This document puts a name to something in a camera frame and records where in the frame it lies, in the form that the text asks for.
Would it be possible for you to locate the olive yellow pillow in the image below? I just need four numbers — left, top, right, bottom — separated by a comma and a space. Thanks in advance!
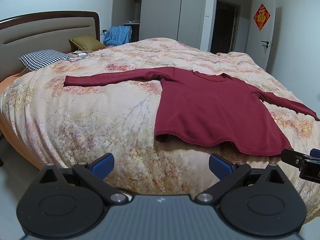
69, 35, 106, 52

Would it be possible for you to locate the dark red long-sleeve shirt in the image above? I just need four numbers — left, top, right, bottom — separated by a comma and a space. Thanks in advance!
64, 67, 320, 157

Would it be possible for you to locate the floral peach duvet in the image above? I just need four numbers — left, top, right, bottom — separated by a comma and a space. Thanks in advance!
0, 38, 320, 228

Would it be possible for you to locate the white charger with cable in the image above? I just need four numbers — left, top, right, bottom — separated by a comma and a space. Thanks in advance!
62, 46, 92, 62

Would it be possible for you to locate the beige padded bed headboard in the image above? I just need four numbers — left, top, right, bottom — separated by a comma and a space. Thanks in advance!
0, 11, 100, 83

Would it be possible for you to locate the houndstooth pillow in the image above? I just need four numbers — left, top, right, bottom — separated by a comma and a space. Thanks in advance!
18, 49, 73, 72

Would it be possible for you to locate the grey built-in wardrobe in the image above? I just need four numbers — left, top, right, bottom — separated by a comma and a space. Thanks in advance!
111, 0, 218, 50

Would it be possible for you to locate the red diamond door decoration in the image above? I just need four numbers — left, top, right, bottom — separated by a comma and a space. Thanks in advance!
253, 3, 271, 31

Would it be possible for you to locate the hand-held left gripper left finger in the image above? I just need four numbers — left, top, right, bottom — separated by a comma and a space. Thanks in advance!
39, 153, 129, 205

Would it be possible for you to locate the white room door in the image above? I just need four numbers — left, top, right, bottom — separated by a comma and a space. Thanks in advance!
246, 0, 277, 74

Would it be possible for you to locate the orange bed sheet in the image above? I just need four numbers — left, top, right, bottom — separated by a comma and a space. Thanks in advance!
0, 72, 48, 170

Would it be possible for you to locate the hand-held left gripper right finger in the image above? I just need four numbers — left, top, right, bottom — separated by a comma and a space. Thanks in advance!
194, 153, 288, 204

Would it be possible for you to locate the blue garment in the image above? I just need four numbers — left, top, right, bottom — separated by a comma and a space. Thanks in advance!
104, 26, 132, 47

